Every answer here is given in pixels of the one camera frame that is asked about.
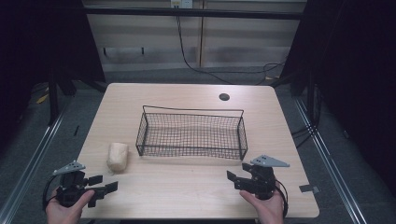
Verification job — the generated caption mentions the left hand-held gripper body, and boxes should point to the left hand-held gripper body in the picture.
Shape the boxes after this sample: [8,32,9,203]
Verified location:
[51,160,95,208]

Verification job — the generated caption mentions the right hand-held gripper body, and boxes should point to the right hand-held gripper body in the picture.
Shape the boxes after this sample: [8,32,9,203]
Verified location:
[246,154,290,201]

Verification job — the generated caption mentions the person's left hand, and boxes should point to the person's left hand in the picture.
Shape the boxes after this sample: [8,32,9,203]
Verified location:
[45,189,96,224]

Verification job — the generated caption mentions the person's right hand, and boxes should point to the person's right hand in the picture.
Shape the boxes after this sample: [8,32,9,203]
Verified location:
[239,181,286,224]

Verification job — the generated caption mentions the beige bread roll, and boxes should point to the beige bread roll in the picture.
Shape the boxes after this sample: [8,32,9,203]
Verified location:
[106,142,130,174]

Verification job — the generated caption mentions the grey tape strip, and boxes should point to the grey tape strip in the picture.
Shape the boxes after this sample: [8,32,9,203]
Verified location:
[298,184,321,194]

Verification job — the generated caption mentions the black metal stand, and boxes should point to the black metal stand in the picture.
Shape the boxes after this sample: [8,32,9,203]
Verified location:
[47,69,78,127]

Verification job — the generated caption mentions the yellow floor marker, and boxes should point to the yellow floor marker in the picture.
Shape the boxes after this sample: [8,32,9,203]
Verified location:
[35,92,50,105]

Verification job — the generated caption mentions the dark curtain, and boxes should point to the dark curtain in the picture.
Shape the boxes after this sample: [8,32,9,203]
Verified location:
[0,0,106,150]
[279,0,396,197]

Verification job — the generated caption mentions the black horizontal metal bar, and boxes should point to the black horizontal metal bar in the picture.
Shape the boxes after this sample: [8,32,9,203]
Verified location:
[83,7,304,21]

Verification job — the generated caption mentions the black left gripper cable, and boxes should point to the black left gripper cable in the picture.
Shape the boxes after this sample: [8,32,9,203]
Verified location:
[42,175,62,212]

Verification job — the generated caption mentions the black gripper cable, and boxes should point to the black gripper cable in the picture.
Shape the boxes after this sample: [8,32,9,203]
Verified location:
[275,178,290,218]
[42,175,62,212]

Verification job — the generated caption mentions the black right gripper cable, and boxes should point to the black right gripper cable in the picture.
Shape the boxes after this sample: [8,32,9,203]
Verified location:
[275,178,290,218]

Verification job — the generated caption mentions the metal floor rail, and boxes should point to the metal floor rail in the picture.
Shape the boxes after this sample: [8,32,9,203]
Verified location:
[292,96,370,224]
[0,102,71,224]

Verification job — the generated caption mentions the black floor cables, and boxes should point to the black floor cables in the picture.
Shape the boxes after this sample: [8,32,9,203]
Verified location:
[290,83,323,149]

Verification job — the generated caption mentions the black wire mesh basket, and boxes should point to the black wire mesh basket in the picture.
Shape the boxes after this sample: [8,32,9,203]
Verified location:
[134,105,249,161]

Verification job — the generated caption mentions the long black wall cable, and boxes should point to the long black wall cable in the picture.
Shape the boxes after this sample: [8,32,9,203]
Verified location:
[176,15,287,86]

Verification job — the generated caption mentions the white wall socket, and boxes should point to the white wall socket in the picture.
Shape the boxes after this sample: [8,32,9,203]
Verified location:
[169,0,194,9]

